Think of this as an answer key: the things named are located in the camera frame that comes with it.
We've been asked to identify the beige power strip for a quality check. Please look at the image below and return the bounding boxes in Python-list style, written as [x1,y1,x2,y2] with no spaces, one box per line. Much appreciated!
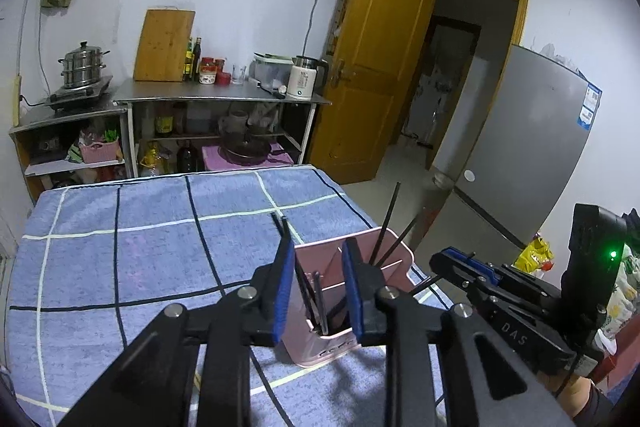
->
[12,75,24,128]

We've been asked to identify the kitchen knife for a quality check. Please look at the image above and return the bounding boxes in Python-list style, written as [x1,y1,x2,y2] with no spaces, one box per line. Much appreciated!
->
[257,81,287,101]

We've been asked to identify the person's right forearm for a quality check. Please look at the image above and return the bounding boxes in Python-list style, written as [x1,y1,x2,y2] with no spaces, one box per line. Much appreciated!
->
[554,374,617,425]

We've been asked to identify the grey refrigerator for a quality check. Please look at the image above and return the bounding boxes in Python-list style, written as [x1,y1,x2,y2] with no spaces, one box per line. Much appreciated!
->
[430,43,603,254]

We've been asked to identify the pink plastic basket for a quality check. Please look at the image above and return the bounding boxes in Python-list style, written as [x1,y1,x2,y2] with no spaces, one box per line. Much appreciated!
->
[79,137,120,164]

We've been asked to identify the wall hanging calendar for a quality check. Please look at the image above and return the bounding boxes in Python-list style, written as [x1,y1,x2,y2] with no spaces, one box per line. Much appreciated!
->
[325,0,362,56]

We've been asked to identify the yellow snack bag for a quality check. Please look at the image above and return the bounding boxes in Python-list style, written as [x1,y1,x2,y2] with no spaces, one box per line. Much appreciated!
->
[513,234,556,276]

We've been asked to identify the blue checked blanket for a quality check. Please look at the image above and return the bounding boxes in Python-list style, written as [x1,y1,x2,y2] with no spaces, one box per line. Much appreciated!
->
[5,164,447,427]

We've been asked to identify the black frying pan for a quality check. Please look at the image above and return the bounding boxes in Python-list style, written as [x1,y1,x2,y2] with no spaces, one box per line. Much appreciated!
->
[219,138,294,166]

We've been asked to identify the steel kitchen table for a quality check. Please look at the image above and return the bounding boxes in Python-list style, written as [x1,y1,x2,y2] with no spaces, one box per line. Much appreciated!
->
[113,78,333,178]

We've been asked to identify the white electric kettle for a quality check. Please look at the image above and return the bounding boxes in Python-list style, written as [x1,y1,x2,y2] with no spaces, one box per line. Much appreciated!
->
[287,55,330,100]

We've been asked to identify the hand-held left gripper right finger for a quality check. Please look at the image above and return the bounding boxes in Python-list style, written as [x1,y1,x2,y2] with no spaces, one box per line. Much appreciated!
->
[341,237,576,427]

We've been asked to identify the pink utensil holder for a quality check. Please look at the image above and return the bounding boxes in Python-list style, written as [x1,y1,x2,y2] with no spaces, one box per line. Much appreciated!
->
[279,227,416,368]

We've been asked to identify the large dark bottle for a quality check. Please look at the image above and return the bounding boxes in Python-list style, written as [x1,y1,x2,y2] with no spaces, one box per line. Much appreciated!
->
[175,140,200,174]

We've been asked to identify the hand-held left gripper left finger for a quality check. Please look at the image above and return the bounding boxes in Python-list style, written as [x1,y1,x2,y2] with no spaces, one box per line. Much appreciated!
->
[57,234,297,427]

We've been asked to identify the floral patterned cloth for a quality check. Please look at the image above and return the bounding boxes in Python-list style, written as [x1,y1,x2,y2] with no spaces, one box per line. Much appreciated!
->
[599,252,640,344]

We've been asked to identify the steel steamer pot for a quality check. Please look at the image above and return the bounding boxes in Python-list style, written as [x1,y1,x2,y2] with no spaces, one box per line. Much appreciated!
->
[58,40,111,89]

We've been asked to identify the wooden cutting board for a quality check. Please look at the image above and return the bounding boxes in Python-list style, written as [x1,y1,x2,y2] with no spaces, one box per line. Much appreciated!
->
[133,8,196,83]

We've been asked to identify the grey clay pot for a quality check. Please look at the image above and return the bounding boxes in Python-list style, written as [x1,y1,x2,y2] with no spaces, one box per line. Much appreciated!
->
[219,109,251,136]

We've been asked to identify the clear plastic dish box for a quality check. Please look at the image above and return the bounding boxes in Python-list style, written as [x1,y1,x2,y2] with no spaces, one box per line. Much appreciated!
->
[248,52,294,90]

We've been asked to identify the black stove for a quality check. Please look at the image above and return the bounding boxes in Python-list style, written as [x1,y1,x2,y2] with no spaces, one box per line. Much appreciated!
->
[46,76,114,111]

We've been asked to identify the yellow wooden door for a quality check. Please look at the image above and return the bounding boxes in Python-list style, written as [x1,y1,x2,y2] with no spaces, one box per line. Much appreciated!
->
[306,0,439,186]

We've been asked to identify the wooden cabinet with steel top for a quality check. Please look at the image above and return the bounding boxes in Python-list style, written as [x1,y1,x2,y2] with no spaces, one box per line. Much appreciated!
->
[9,102,132,204]

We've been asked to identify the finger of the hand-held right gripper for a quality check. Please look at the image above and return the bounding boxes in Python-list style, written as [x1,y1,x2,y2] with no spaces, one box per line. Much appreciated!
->
[429,251,488,305]
[444,246,506,285]

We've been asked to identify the plastic bags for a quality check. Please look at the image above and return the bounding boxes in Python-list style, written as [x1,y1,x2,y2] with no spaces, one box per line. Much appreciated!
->
[537,42,584,76]

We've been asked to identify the red lid jar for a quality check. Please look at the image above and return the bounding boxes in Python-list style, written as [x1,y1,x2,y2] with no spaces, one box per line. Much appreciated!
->
[198,57,217,86]

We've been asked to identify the yellow oil bottle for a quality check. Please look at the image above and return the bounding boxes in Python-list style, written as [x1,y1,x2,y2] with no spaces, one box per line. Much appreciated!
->
[139,141,169,178]

